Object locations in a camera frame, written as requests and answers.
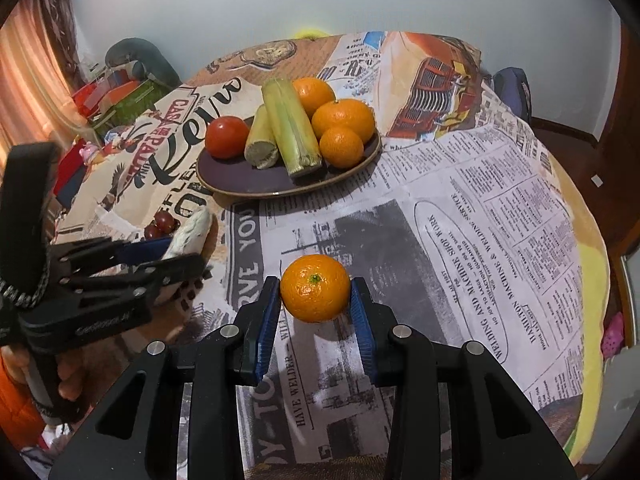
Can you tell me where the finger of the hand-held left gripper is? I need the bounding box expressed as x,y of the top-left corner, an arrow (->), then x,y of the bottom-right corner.
62,254 -> 207,307
50,236 -> 175,281

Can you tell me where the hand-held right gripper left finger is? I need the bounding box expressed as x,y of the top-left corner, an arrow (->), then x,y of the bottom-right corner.
47,276 -> 283,480

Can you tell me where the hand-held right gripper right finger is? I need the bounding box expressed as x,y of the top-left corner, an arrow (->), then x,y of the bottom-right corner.
349,276 -> 581,480

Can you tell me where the beige bread roll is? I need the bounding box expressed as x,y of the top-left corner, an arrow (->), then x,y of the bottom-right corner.
162,206 -> 214,262

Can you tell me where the small mandarin orange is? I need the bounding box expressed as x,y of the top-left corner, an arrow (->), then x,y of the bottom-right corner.
319,127 -> 364,169
280,254 -> 352,324

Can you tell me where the dark purple plate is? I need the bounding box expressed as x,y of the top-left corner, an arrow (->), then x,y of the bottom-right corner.
196,110 -> 383,197

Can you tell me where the red tomato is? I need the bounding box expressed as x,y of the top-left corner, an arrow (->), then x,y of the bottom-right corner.
205,116 -> 250,159

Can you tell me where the yellow corn cob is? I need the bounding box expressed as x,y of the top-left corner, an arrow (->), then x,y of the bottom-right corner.
244,104 -> 280,170
261,78 -> 323,178

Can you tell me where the large orange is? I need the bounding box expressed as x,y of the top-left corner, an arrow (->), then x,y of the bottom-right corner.
311,99 -> 376,145
292,76 -> 337,118

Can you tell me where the person's left hand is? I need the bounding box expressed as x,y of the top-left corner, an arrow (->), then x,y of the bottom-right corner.
10,345 -> 92,413

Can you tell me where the red box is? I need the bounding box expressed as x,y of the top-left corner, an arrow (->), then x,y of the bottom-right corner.
52,142 -> 94,206

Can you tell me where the red gift bag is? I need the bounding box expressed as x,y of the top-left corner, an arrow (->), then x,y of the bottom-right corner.
72,82 -> 109,111

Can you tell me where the orange curtain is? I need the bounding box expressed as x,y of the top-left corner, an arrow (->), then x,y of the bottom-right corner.
0,0 -> 83,157

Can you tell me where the yellow cloth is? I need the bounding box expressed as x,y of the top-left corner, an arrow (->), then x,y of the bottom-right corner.
542,150 -> 612,466

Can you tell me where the pink shoe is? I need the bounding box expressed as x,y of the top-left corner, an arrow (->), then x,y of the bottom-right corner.
601,312 -> 626,359

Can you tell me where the blue chair back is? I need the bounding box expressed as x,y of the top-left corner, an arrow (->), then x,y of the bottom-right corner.
492,66 -> 534,124

